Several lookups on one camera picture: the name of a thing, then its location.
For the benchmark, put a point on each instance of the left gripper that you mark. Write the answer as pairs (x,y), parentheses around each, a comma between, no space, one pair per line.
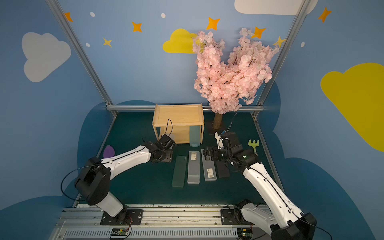
(163,156)

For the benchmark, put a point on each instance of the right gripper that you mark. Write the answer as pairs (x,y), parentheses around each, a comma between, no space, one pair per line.
(212,153)

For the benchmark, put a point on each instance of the wide frosted pencil case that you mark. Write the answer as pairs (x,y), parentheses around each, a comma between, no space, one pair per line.
(194,168)

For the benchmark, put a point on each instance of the narrow frosted pencil case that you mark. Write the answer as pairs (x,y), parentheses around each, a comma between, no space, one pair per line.
(208,169)

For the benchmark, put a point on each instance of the light blue pencil case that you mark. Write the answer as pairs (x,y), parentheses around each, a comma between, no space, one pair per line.
(195,136)

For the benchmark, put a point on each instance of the dark green pencil case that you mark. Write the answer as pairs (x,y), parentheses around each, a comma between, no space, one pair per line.
(179,172)

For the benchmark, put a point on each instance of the black pencil case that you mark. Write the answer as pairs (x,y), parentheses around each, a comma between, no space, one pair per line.
(223,170)

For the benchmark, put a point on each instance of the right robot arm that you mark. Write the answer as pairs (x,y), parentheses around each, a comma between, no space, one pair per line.
(285,221)

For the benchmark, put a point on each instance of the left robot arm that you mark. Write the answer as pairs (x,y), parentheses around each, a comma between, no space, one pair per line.
(93,181)

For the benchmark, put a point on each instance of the wooden two-tier shelf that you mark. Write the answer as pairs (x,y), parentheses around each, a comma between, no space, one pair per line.
(176,123)

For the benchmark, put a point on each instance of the green toy rake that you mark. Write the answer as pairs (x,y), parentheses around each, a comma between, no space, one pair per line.
(254,144)

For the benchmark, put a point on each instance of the purple toy trowel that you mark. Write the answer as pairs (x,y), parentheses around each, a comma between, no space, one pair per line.
(108,152)

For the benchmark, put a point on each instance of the pink cherry blossom tree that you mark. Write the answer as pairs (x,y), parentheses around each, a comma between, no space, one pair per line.
(224,85)

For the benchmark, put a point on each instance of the aluminium frame back bar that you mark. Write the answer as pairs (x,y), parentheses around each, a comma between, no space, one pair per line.
(154,107)

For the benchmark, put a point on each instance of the right aluminium frame post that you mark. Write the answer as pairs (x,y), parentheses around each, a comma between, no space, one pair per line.
(284,50)

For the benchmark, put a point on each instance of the aluminium frame post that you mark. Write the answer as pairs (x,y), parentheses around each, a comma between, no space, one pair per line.
(284,50)
(59,14)

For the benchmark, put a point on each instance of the left aluminium frame post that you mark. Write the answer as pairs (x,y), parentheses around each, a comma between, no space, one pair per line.
(59,14)

